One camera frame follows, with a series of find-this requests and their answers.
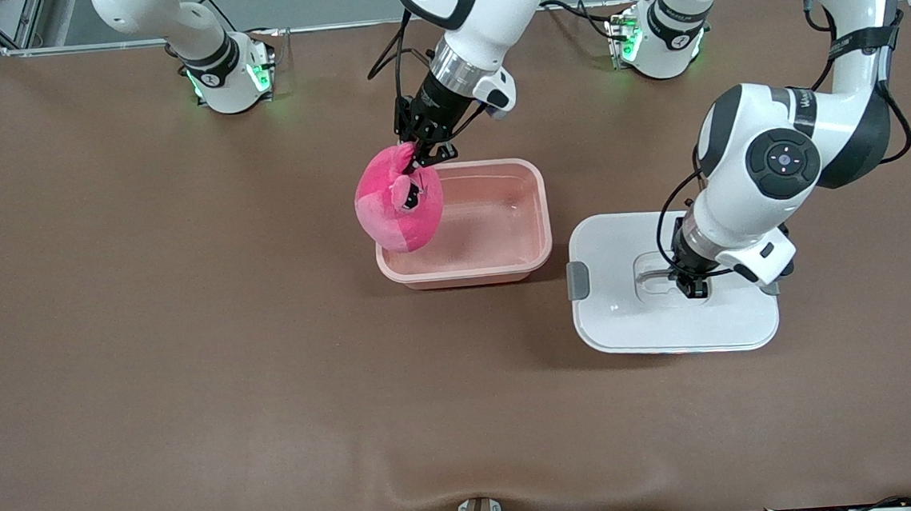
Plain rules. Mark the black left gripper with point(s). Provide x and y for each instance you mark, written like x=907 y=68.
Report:
x=687 y=259

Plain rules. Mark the pink plastic box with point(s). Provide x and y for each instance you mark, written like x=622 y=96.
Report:
x=494 y=229

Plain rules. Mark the white box lid grey clasps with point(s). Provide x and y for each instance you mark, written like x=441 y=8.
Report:
x=668 y=321

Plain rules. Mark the brown table mat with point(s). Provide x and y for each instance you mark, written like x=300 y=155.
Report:
x=466 y=407

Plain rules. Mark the pink plush toy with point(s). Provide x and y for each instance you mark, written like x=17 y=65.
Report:
x=396 y=211

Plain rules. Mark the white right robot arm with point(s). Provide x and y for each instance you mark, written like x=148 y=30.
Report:
x=486 y=5

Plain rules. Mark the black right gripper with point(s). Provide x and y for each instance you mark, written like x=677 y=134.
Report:
x=435 y=110

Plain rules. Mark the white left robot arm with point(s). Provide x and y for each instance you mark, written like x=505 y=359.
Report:
x=786 y=160

